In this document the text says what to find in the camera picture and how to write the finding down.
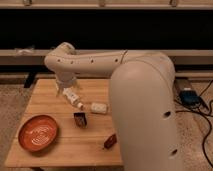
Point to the blue power box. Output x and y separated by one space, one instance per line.
189 97

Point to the white rectangular sponge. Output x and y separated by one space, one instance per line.
99 108

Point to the orange patterned bowl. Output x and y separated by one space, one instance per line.
37 133

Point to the white plastic bottle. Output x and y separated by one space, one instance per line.
73 98

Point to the red chili pepper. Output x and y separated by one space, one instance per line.
110 141

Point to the wooden shelf rail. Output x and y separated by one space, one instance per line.
36 57

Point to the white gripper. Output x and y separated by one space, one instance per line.
64 79

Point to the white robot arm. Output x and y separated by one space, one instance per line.
140 97

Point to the dark brown eraser block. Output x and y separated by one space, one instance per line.
80 119

